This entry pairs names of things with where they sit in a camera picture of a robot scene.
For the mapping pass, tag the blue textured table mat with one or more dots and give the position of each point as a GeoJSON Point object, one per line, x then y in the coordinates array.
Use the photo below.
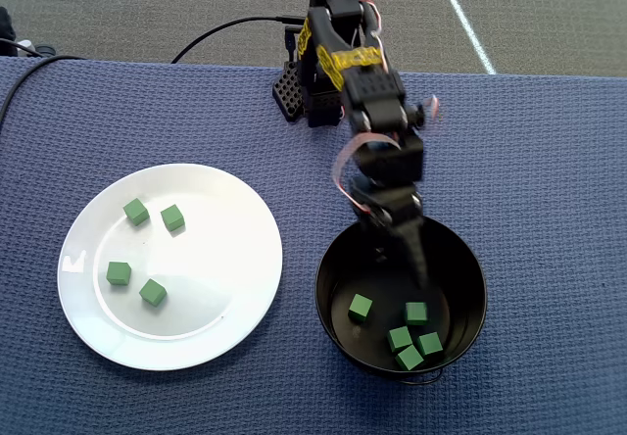
{"type": "Point", "coordinates": [539, 209]}

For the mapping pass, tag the white round plate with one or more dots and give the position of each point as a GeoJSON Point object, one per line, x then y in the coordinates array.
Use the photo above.
{"type": "Point", "coordinates": [196, 258]}

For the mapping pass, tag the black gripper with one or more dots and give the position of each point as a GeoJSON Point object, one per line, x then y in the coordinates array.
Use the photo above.
{"type": "Point", "coordinates": [401, 216]}

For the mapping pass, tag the black metal bucket container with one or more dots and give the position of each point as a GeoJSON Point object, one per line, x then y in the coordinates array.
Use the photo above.
{"type": "Point", "coordinates": [470, 283]}

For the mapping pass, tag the black rounded object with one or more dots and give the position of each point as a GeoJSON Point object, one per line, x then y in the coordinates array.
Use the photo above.
{"type": "Point", "coordinates": [4, 26]}

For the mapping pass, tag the white power adapter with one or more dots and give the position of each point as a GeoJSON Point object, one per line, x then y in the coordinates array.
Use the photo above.
{"type": "Point", "coordinates": [23, 45]}

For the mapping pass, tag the grey plug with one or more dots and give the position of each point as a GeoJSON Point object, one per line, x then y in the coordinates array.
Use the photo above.
{"type": "Point", "coordinates": [44, 49]}

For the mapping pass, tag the green cube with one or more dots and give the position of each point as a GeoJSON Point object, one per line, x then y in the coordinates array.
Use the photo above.
{"type": "Point", "coordinates": [416, 313]}
{"type": "Point", "coordinates": [172, 217]}
{"type": "Point", "coordinates": [118, 273]}
{"type": "Point", "coordinates": [136, 211]}
{"type": "Point", "coordinates": [409, 357]}
{"type": "Point", "coordinates": [429, 343]}
{"type": "Point", "coordinates": [360, 307]}
{"type": "Point", "coordinates": [400, 339]}
{"type": "Point", "coordinates": [152, 292]}

